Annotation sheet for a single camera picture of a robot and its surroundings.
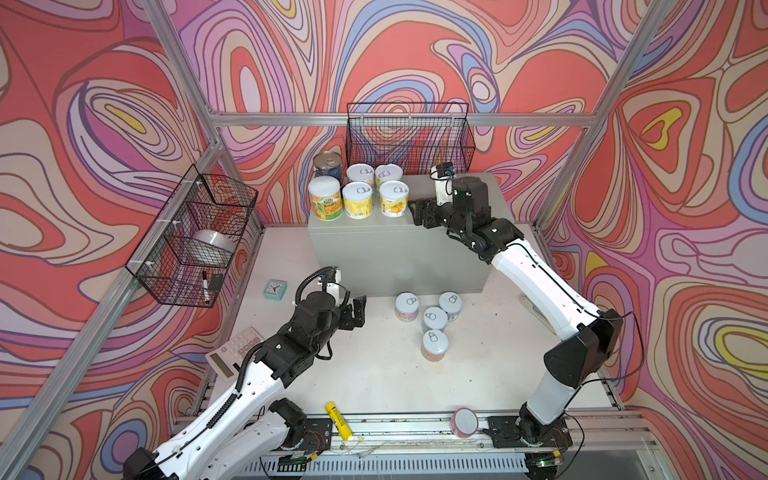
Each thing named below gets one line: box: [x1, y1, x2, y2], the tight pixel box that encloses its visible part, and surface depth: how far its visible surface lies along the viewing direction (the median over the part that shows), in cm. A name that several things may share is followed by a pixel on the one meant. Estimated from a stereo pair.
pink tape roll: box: [451, 407, 479, 438], surface depth 73 cm
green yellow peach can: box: [308, 175, 343, 222], surface depth 72 cm
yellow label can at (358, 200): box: [343, 181, 373, 220], surface depth 74 cm
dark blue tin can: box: [313, 151, 342, 179], surface depth 74 cm
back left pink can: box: [395, 291, 420, 323], surface depth 93 cm
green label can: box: [374, 163, 403, 191], surface depth 78 cm
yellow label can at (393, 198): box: [379, 180, 410, 218], surface depth 74 cm
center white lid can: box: [421, 306, 449, 332], surface depth 90 cm
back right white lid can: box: [438, 291, 463, 322], surface depth 94 cm
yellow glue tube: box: [325, 402, 353, 442], surface depth 76 cm
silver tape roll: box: [193, 229, 237, 266], surface depth 74 cm
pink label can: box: [347, 163, 375, 183], surface depth 78 cm
